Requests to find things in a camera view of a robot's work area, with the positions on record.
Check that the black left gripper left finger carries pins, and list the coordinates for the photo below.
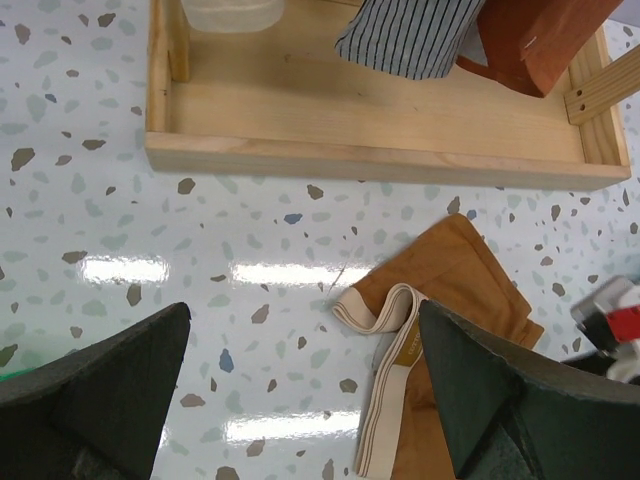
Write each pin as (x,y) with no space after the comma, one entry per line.
(99,412)

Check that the striped grey underwear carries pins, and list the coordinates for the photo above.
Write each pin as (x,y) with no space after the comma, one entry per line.
(413,39)

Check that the green plastic bin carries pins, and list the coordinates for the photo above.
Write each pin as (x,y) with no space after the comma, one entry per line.
(6,376)

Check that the wooden hanger rack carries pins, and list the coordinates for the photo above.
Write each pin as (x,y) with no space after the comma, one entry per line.
(281,103)

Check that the rust orange underwear on rack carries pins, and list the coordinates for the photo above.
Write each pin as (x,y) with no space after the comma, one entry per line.
(527,45)

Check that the brown underwear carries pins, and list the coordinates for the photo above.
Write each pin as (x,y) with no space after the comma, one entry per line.
(401,435)

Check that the beige underwear on rack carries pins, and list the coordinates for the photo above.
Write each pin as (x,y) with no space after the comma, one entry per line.
(233,16)

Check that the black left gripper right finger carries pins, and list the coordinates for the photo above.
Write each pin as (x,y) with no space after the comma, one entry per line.
(510,413)

